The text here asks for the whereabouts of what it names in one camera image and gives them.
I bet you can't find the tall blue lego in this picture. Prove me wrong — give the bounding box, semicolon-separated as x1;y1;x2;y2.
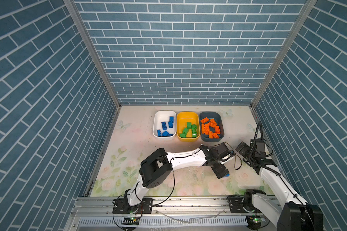
162;122;167;131

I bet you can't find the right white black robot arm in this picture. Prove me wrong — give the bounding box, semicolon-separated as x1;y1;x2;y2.
235;139;323;231

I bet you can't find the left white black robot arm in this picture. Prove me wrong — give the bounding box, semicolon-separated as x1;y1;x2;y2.
123;142;235;209

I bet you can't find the dark teal plastic container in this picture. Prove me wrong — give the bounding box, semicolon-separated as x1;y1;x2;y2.
199;111;225;142

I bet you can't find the yellow plastic container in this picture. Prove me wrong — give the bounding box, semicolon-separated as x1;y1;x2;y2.
176;112;200;142

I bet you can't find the white plastic container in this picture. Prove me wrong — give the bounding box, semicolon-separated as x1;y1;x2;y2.
153;110;177;141

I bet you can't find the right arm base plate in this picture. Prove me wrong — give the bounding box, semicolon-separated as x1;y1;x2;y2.
226;195;261;213

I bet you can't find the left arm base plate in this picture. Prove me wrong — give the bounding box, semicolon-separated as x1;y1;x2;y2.
113;198;153;215

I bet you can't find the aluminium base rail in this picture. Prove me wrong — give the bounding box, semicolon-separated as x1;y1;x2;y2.
65;196;277;231

